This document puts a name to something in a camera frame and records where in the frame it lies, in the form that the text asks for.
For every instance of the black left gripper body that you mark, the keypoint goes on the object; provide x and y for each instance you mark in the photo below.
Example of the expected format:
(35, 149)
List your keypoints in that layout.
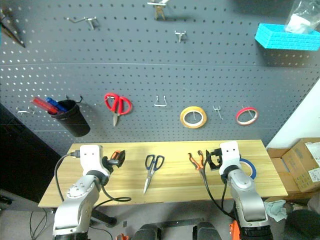
(110, 163)

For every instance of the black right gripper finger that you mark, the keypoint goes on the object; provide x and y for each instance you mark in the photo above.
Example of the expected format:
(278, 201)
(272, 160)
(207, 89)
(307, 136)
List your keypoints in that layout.
(212, 166)
(208, 155)

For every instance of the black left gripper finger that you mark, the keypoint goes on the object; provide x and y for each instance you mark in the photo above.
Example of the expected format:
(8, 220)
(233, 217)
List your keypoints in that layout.
(114, 162)
(122, 158)

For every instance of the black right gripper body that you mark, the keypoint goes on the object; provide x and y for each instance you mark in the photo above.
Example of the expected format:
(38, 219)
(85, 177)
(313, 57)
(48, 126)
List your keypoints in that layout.
(217, 160)

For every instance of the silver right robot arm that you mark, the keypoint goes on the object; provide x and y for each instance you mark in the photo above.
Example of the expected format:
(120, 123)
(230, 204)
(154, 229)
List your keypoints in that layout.
(246, 197)

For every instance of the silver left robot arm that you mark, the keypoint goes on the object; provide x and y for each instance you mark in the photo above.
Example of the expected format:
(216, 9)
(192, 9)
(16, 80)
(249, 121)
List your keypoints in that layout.
(75, 200)

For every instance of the blue tape roll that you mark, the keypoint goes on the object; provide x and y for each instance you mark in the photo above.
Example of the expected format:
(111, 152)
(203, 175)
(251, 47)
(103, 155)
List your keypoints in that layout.
(253, 168)

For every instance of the yellow tape roll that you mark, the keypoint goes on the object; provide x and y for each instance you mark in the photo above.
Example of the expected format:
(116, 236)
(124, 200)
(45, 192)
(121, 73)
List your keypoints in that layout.
(184, 118)

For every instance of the small metal double hook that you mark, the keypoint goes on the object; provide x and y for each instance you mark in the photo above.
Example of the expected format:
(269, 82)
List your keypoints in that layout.
(218, 111)

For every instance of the wooden table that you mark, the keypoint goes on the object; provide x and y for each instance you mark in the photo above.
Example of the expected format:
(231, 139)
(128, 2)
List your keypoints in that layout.
(165, 180)

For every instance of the red tape roll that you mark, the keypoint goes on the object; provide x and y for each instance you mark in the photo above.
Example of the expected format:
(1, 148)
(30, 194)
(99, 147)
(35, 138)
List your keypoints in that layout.
(240, 113)

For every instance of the black table foot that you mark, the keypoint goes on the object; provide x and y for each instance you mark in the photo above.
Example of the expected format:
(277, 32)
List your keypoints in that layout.
(103, 218)

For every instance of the black plastic cup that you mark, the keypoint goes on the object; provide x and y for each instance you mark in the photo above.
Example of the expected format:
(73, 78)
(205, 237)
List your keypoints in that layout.
(72, 120)

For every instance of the small cardboard box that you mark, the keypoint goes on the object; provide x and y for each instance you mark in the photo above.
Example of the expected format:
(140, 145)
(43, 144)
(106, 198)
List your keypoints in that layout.
(280, 170)

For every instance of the dark rounded shape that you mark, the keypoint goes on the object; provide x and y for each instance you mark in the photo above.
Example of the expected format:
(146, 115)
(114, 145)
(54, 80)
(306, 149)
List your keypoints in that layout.
(207, 231)
(147, 232)

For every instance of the metal loop hook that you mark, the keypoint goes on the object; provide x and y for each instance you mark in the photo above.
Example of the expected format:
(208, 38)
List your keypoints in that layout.
(160, 102)

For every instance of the grey cloth rag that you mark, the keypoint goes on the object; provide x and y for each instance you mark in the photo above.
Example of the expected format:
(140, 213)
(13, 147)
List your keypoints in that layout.
(276, 210)

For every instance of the large cardboard box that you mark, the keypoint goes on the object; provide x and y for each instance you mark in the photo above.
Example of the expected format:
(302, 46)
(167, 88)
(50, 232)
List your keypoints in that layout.
(302, 165)

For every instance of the black cabinet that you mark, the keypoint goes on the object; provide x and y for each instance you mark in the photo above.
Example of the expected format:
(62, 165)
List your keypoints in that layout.
(22, 155)

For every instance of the grey perforated pegboard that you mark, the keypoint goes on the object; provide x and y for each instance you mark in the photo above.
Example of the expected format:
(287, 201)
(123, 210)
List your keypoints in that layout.
(150, 70)

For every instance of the metal hook with bar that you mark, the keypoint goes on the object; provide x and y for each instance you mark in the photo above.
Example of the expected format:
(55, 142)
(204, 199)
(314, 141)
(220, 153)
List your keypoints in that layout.
(25, 111)

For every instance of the black bag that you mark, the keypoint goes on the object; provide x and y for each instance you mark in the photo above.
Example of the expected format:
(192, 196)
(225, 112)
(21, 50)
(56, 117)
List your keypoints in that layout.
(303, 223)

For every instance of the short metal double hook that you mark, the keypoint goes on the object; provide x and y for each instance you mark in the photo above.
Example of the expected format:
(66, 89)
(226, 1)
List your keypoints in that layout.
(180, 35)

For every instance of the cyan plastic basket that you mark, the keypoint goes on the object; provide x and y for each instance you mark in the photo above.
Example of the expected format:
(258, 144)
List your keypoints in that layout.
(287, 38)

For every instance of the long metal peg hook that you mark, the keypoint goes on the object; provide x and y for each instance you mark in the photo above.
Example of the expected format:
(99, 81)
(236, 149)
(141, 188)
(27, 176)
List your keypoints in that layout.
(83, 20)

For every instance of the brown spring clamp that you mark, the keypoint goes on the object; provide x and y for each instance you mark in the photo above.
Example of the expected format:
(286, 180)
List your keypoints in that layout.
(160, 11)

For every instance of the clear plastic bag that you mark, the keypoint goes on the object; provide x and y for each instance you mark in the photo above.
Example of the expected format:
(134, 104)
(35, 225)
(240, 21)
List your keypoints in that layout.
(301, 18)

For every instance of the dark long nose pliers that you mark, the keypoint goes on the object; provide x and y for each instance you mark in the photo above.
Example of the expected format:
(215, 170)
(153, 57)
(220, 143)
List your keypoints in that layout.
(10, 30)

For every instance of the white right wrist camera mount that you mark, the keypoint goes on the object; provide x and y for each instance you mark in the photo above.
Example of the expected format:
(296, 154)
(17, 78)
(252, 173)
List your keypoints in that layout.
(230, 155)

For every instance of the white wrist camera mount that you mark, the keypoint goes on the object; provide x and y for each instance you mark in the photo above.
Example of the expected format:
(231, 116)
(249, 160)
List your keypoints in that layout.
(91, 156)
(230, 155)

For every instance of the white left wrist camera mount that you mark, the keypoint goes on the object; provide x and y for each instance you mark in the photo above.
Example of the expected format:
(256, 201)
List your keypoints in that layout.
(91, 156)

